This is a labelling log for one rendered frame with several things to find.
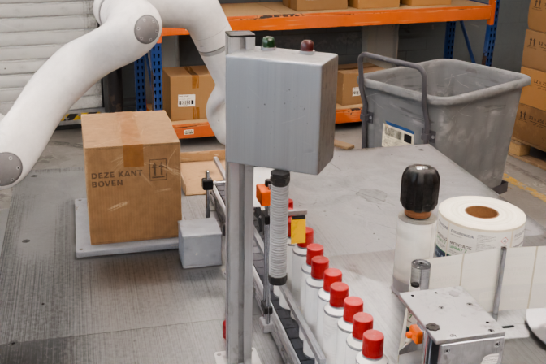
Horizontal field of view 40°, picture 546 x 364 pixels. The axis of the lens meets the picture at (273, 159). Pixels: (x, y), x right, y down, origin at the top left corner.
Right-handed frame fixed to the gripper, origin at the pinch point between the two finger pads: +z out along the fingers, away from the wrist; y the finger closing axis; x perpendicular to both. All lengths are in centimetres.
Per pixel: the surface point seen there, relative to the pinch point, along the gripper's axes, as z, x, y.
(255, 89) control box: -29, -61, -14
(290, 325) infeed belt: 18.0, -30.9, -2.8
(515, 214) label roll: 0, -24, 55
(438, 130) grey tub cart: -24, 160, 127
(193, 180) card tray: -11, 62, -9
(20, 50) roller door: -103, 379, -84
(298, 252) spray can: 2.3, -35.5, -1.2
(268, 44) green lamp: -37, -58, -10
